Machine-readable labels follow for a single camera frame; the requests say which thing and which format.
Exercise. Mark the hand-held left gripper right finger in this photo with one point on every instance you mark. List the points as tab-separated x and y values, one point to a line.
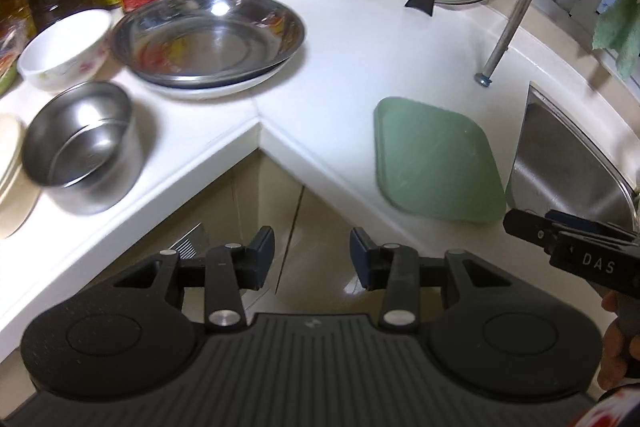
361	259

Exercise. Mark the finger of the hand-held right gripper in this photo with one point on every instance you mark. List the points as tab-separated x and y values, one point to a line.
590	224
525	227

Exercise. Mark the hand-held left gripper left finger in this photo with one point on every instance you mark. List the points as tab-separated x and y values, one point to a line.
264	257

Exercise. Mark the deep stainless steel bowl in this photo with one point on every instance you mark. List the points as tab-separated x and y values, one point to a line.
80	147

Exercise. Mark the shallow stainless steel plate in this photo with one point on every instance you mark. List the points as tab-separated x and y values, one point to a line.
207	37

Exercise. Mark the stack of cream plates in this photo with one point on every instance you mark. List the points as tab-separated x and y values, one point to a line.
10	187

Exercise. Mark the person's right hand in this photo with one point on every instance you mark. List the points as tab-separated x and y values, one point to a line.
617	357

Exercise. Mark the stainless steel sink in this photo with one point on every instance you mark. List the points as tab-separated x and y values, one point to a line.
560	172

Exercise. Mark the beige cabinet door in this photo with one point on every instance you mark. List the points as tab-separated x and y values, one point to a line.
235	197

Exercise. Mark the white round plate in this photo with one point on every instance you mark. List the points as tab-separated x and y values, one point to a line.
220	91

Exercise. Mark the green dish cloth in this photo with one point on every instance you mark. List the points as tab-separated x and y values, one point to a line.
617	27

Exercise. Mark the white floral bowl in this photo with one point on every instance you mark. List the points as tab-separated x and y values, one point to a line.
65	52

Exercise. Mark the orange food packet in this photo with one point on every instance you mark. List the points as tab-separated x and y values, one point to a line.
9	57

